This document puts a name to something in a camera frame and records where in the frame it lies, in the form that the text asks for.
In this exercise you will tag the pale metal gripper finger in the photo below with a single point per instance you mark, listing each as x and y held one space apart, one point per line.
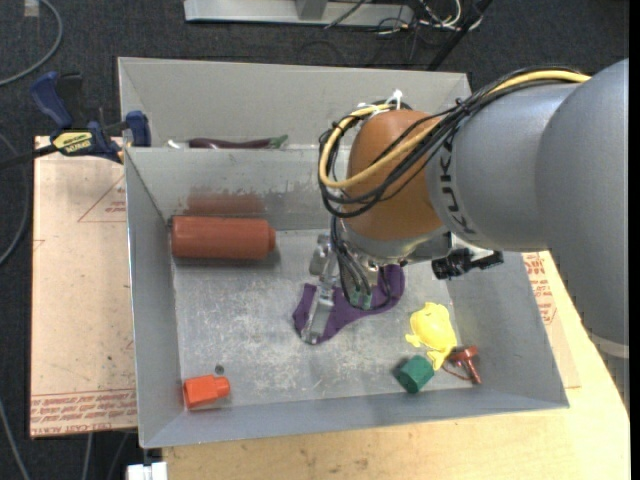
322 318
310 315

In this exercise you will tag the purple cloth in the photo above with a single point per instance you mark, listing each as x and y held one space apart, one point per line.
345 318

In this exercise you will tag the grey metal bin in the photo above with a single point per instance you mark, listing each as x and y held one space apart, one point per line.
240 328

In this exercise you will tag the red-brown plastic bottle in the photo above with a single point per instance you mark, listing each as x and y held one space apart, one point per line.
220 238

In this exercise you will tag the green plastic block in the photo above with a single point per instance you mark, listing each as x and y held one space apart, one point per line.
414 374

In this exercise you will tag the yellow toy fish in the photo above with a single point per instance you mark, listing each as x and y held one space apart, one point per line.
432 330

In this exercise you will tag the orange plastic cap block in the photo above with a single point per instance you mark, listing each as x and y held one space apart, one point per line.
202 392

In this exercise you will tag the red-brown small toy tool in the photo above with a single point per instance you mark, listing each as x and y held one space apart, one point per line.
467 357

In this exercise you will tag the purple toy eggplant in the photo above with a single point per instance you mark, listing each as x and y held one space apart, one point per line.
230 143

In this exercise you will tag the brown cardboard board red print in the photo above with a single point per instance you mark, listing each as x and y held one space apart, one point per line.
80 288

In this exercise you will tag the black cylinder on white bracket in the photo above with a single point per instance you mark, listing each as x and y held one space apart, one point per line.
452 265

